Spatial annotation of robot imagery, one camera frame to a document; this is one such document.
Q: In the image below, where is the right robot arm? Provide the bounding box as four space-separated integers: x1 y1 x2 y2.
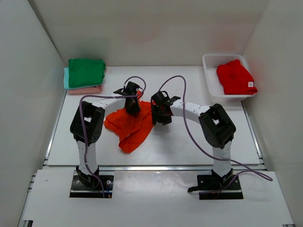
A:
151 91 236 190

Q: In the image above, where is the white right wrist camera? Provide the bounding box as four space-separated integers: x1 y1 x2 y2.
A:
165 96 181 105

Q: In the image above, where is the pink folded t shirt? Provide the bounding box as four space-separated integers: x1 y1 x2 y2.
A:
67 85 103 95

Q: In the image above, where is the red t shirt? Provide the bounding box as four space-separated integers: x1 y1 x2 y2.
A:
216 60 258 95

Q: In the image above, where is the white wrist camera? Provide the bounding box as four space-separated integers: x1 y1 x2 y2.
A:
165 96 181 105
113 88 130 96

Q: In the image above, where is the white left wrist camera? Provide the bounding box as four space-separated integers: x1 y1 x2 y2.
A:
113 88 130 96

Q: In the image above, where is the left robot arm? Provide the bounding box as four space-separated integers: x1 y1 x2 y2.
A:
70 81 144 190

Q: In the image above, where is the green folded t shirt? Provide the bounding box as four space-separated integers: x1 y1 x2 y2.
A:
68 58 106 88

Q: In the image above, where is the teal folded t shirt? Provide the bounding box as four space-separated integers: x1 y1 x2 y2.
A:
63 67 92 90

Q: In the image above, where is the white plastic basket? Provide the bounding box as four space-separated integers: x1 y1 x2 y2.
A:
202 53 255 103

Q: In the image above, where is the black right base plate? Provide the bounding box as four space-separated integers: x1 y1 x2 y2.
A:
187 175 244 200

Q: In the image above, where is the orange t shirt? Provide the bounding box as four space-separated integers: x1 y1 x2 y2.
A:
104 101 153 154

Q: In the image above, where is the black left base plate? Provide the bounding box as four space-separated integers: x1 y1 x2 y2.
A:
69 173 114 199

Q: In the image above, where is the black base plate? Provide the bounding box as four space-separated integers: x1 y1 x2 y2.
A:
69 173 114 199
187 175 244 200

